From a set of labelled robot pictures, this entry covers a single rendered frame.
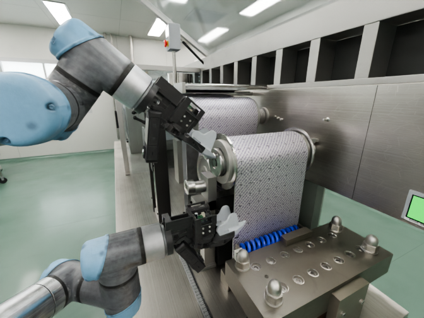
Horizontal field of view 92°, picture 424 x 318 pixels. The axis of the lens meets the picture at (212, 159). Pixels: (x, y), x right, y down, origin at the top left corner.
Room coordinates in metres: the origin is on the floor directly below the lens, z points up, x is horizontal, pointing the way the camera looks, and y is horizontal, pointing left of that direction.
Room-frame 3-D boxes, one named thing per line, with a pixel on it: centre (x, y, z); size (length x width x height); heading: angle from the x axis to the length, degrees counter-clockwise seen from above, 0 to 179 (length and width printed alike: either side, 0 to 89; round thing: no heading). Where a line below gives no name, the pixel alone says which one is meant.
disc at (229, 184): (0.51, -0.03, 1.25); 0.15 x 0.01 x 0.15; 25
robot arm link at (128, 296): (0.34, 0.21, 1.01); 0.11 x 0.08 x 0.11; 77
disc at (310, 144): (0.61, -0.25, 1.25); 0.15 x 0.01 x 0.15; 25
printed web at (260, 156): (0.68, -0.08, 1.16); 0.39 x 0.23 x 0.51; 25
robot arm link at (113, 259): (0.34, 0.20, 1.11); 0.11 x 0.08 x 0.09; 115
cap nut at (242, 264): (0.38, -0.07, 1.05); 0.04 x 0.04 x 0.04
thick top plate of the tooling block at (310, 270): (0.41, -0.25, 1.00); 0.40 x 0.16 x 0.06; 115
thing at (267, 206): (0.50, -0.16, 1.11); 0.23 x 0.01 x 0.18; 115
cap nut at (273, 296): (0.30, -0.12, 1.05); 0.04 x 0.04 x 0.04
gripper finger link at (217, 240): (0.41, -0.01, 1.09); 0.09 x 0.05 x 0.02; 114
